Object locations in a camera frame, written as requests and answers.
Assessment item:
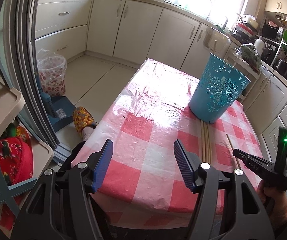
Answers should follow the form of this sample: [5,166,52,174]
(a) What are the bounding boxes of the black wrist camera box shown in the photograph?
[274,126,287,174]

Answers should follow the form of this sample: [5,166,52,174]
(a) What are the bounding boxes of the stacked bowls and dishes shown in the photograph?
[233,16,258,40]

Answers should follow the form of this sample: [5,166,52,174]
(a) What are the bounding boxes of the blue dustpan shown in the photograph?
[40,92,76,132]

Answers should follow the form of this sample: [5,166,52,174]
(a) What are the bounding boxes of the floral lined trash bin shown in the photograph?
[37,48,67,96]

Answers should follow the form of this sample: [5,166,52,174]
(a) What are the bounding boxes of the red white checkered tablecloth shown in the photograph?
[71,58,264,230]

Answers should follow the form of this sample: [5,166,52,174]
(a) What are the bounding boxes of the teal perforated plastic bin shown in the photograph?
[189,54,250,124]

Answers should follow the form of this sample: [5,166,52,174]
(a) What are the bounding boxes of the right hand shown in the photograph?
[256,180,287,228]

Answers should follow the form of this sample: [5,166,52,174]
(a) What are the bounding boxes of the hanging white waste bin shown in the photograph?
[203,27,231,58]

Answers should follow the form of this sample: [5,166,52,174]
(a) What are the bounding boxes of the white tiered kitchen cart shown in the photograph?
[224,47,261,103]

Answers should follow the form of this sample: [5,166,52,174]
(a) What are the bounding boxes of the red woven hat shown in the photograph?
[0,137,33,186]

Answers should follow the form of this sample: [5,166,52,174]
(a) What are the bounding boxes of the white thermos jug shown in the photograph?
[254,36,268,56]

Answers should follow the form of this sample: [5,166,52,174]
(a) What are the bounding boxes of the yellow patterned slipper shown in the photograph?
[72,107,97,135]

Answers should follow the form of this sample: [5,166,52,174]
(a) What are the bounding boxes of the black microwave oven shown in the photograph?
[262,23,284,42]

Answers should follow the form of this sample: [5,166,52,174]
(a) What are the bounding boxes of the green bagged vegetables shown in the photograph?
[240,43,261,69]

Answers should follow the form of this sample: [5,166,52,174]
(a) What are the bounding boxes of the beige shelf rack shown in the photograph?
[0,77,54,224]

